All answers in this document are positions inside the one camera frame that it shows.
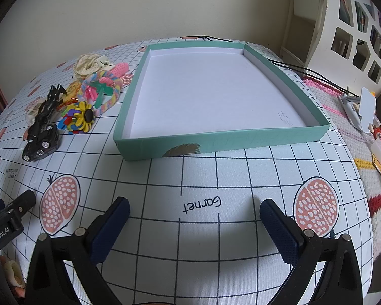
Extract white card stand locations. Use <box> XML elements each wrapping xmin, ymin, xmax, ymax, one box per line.
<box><xmin>359</xmin><ymin>87</ymin><xmax>377</xmax><ymax>125</ymax></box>

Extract grid printed tablecloth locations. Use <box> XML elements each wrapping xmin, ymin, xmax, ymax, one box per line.
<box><xmin>0</xmin><ymin>36</ymin><xmax>374</xmax><ymax>305</ymax></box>

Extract multicoloured small hair clips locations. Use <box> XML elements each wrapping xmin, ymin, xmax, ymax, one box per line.
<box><xmin>58</xmin><ymin>108</ymin><xmax>83</xmax><ymax>134</ymax></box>

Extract green hair clip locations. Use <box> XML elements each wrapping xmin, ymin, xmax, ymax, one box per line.
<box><xmin>89</xmin><ymin>81</ymin><xmax>114</xmax><ymax>109</ymax></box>

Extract yellow sunflower hair clip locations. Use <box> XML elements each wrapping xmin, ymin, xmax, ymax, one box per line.
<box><xmin>66</xmin><ymin>100</ymin><xmax>96</xmax><ymax>132</ymax></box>

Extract white clip stand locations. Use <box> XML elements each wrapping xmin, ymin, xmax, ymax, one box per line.
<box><xmin>338</xmin><ymin>94</ymin><xmax>370</xmax><ymax>132</ymax></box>

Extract cream scrunchie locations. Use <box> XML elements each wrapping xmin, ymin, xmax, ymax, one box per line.
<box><xmin>73</xmin><ymin>54</ymin><xmax>100</xmax><ymax>77</ymax></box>

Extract white lattice shelf rack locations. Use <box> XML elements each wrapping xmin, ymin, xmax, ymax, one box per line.
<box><xmin>280</xmin><ymin>0</ymin><xmax>381</xmax><ymax>96</ymax></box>

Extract black toy car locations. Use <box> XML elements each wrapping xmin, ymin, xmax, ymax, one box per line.
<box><xmin>22</xmin><ymin>121</ymin><xmax>59</xmax><ymax>163</ymax></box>

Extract pastel braided hair tie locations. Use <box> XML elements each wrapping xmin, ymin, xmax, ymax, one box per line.
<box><xmin>79</xmin><ymin>71</ymin><xmax>123</xmax><ymax>117</ymax></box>

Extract black hair claw clip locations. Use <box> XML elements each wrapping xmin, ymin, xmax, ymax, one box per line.
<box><xmin>35</xmin><ymin>84</ymin><xmax>68</xmax><ymax>125</ymax></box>

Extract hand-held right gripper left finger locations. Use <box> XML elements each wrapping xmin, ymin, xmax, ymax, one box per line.
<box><xmin>25</xmin><ymin>196</ymin><xmax>131</xmax><ymax>305</ymax></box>

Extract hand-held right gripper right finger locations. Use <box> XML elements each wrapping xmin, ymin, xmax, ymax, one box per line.
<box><xmin>260</xmin><ymin>199</ymin><xmax>364</xmax><ymax>305</ymax></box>

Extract pink striped knit mat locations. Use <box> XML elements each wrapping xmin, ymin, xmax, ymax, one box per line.
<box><xmin>301</xmin><ymin>76</ymin><xmax>381</xmax><ymax>252</ymax></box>

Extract teal cardboard box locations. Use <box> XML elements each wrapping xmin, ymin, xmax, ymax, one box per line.
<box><xmin>113</xmin><ymin>41</ymin><xmax>331</xmax><ymax>161</ymax></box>

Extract black cable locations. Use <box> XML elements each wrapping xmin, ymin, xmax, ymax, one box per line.
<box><xmin>181</xmin><ymin>35</ymin><xmax>360</xmax><ymax>98</ymax></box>

